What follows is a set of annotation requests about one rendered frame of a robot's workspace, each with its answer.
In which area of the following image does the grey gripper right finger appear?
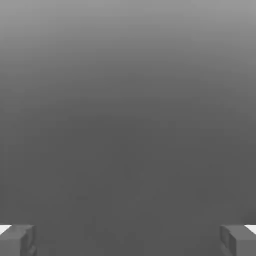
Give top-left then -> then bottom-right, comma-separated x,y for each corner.
219,224 -> 256,256

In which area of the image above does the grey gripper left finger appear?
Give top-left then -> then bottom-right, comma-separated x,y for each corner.
0,224 -> 38,256

